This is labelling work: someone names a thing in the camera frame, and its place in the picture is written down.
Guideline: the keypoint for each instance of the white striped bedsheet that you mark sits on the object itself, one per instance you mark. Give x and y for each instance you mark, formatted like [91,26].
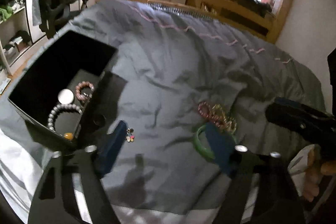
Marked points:
[20,174]

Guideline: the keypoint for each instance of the black jewelry box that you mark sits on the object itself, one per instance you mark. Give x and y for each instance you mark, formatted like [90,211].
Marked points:
[70,60]

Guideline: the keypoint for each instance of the grey duvet cover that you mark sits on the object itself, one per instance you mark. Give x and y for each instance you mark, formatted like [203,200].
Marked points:
[164,66]

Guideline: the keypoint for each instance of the amber bead pendant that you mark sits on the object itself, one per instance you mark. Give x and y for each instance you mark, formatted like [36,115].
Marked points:
[69,136]

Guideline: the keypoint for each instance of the white round disc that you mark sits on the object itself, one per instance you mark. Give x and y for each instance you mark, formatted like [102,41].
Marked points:
[65,97]

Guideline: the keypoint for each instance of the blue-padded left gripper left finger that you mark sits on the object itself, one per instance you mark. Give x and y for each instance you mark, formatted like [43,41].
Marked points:
[109,148]

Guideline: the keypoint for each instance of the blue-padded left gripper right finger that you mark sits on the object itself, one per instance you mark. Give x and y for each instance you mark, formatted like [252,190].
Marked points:
[221,144]

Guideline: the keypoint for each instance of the white shelf unit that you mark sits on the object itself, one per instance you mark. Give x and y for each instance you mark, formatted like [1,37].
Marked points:
[15,34]

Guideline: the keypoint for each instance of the black office chair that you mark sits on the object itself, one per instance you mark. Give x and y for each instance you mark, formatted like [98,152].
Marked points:
[52,15]

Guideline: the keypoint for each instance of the right hand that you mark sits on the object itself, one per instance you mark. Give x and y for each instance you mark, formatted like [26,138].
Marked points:
[314,174]

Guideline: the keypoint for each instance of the green jade bangle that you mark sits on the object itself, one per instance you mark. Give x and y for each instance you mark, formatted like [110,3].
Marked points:
[201,145]

